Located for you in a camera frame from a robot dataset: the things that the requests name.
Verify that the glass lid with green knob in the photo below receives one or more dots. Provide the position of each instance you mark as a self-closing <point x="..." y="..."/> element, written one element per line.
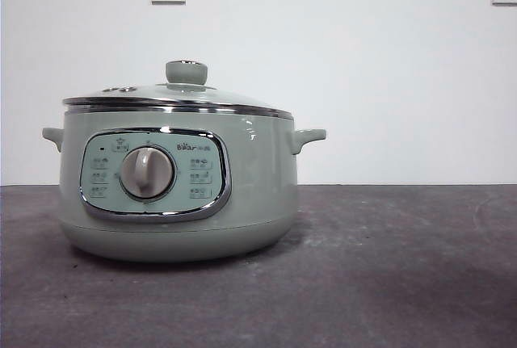
<point x="202" y="97"/>

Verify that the pale green electric cooking pot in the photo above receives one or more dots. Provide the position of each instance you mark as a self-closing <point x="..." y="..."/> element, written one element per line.
<point x="258" y="186"/>

